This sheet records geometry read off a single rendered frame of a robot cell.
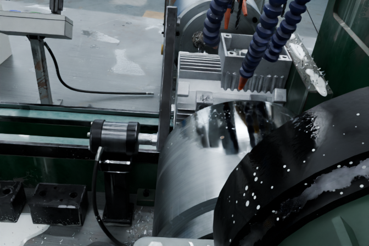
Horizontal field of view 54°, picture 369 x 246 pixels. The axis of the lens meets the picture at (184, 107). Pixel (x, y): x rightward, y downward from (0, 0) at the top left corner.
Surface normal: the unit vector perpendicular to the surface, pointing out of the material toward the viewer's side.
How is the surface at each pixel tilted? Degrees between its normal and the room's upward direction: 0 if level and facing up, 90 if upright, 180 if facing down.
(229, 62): 90
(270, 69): 90
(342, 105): 31
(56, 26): 58
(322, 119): 40
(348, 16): 90
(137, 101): 0
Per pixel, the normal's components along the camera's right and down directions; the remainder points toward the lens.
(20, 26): 0.04, 0.05
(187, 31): 0.00, 0.58
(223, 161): -0.34, -0.77
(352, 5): -1.00, -0.07
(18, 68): 0.08, -0.82
